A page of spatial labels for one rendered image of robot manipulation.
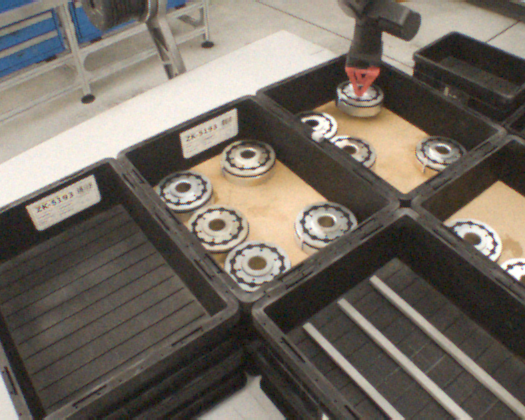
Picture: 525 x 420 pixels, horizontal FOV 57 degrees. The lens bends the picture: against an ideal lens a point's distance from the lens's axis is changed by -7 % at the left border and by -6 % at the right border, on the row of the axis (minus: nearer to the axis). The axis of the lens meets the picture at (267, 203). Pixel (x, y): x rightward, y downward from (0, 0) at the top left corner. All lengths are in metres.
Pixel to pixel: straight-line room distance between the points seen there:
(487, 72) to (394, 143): 1.10
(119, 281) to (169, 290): 0.09
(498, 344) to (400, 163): 0.41
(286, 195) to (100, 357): 0.43
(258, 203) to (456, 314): 0.39
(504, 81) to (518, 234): 1.21
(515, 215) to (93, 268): 0.74
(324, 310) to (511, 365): 0.28
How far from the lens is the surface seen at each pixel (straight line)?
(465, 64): 2.15
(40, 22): 2.68
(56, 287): 0.88
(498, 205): 1.00
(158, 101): 1.47
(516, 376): 0.79
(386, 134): 1.10
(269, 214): 0.91
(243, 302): 0.67
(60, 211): 0.93
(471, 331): 0.81
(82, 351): 0.80
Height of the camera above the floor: 1.48
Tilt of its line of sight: 45 degrees down
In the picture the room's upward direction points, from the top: 2 degrees counter-clockwise
